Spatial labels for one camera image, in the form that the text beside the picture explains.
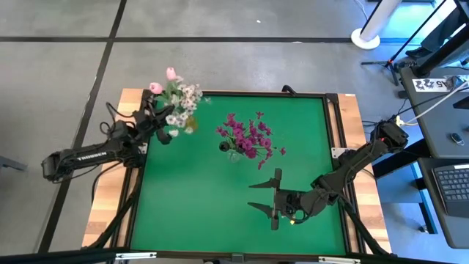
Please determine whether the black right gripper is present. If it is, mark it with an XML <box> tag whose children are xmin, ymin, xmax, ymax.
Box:
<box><xmin>248</xmin><ymin>167</ymin><xmax>307</xmax><ymax>231</ymax></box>

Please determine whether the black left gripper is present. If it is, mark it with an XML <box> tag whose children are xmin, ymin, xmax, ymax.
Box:
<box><xmin>133</xmin><ymin>89</ymin><xmax>176</xmax><ymax>145</ymax></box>

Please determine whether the white veined flower spray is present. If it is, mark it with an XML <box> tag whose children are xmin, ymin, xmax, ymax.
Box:
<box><xmin>163</xmin><ymin>75</ymin><xmax>213</xmax><ymax>139</ymax></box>

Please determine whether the pink tulip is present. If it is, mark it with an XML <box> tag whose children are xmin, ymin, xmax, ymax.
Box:
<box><xmin>148</xmin><ymin>81</ymin><xmax>173</xmax><ymax>103</ymax></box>
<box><xmin>165</xmin><ymin>66</ymin><xmax>181</xmax><ymax>96</ymax></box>

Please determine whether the purple flower spray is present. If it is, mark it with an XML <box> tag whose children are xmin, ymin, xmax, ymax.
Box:
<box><xmin>215</xmin><ymin>111</ymin><xmax>288</xmax><ymax>171</ymax></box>

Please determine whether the yellow glass vase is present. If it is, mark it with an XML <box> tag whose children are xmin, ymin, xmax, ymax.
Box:
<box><xmin>184</xmin><ymin>116</ymin><xmax>199</xmax><ymax>136</ymax></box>

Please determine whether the clear glass vase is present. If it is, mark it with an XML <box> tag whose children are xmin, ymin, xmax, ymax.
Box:
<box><xmin>226</xmin><ymin>148</ymin><xmax>243</xmax><ymax>165</ymax></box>

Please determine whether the green table mat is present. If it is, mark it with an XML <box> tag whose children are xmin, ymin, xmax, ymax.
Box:
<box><xmin>130</xmin><ymin>94</ymin><xmax>347</xmax><ymax>257</ymax></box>

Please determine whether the dark desk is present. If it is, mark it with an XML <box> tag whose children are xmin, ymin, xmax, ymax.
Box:
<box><xmin>417</xmin><ymin>157</ymin><xmax>469</xmax><ymax>250</ymax></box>

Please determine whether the black tripod stand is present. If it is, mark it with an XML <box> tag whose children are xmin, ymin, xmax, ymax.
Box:
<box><xmin>360</xmin><ymin>0</ymin><xmax>469</xmax><ymax>87</ymax></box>

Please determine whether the grey desk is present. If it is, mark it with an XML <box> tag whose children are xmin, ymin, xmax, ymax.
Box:
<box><xmin>398</xmin><ymin>67</ymin><xmax>469</xmax><ymax>159</ymax></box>

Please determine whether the white paper label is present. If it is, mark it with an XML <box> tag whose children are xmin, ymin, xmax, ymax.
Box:
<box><xmin>412</xmin><ymin>76</ymin><xmax>451</xmax><ymax>93</ymax></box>

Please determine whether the thick black beam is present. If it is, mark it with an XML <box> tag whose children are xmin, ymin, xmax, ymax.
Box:
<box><xmin>413</xmin><ymin>20</ymin><xmax>469</xmax><ymax>78</ymax></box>

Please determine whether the silver metal bracket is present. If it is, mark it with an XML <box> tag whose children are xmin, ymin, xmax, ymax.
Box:
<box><xmin>317</xmin><ymin>255</ymin><xmax>363</xmax><ymax>264</ymax></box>
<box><xmin>114</xmin><ymin>251</ymin><xmax>158</xmax><ymax>261</ymax></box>

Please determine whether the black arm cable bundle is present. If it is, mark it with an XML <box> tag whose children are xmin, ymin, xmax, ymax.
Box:
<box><xmin>339</xmin><ymin>197</ymin><xmax>391</xmax><ymax>257</ymax></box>
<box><xmin>86</xmin><ymin>161</ymin><xmax>144</xmax><ymax>250</ymax></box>

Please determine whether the black table frame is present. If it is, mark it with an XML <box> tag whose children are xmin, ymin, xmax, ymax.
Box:
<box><xmin>111</xmin><ymin>89</ymin><xmax>367</xmax><ymax>263</ymax></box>

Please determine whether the white cable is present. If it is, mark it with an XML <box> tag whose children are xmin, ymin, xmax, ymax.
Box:
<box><xmin>394</xmin><ymin>81</ymin><xmax>469</xmax><ymax>128</ymax></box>

